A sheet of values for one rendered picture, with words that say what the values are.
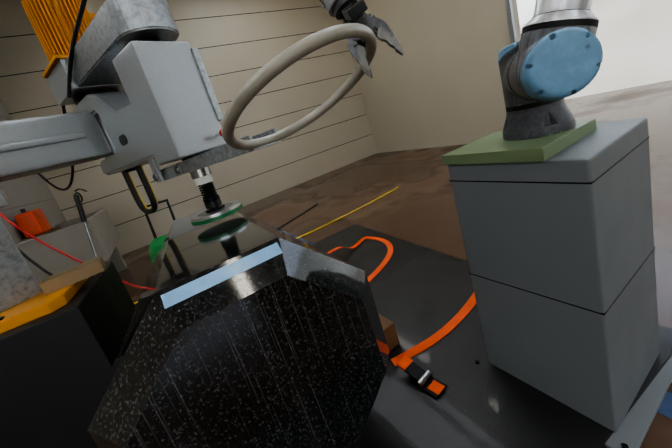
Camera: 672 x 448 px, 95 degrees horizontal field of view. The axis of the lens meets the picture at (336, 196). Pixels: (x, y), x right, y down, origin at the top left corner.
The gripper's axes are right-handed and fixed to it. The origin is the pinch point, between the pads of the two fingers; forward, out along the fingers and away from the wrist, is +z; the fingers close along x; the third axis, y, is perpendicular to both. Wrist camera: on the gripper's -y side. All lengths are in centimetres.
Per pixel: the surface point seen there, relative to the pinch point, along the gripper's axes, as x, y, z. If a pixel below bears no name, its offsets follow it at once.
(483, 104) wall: -165, 465, 25
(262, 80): 25.4, -24.2, -5.8
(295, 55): 17.1, -23.6, -5.7
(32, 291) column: 158, 11, -16
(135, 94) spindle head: 76, 18, -52
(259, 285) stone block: 59, -12, 30
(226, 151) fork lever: 56, 12, -12
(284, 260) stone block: 52, -5, 28
